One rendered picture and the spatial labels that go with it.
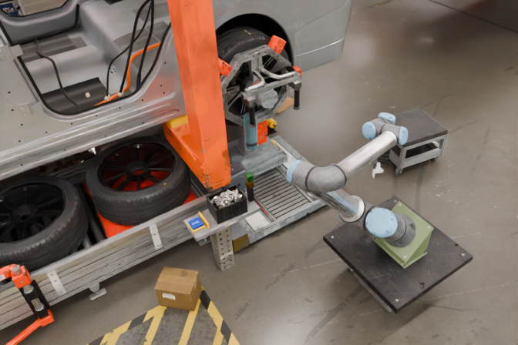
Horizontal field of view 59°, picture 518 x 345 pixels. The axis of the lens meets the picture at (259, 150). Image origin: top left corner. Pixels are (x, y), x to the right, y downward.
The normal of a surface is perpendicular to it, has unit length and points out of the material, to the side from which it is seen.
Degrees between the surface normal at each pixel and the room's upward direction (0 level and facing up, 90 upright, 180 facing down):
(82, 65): 50
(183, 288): 0
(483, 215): 0
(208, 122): 90
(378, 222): 43
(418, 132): 0
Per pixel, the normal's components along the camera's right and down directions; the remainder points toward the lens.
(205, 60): 0.53, 0.51
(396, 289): -0.04, -0.78
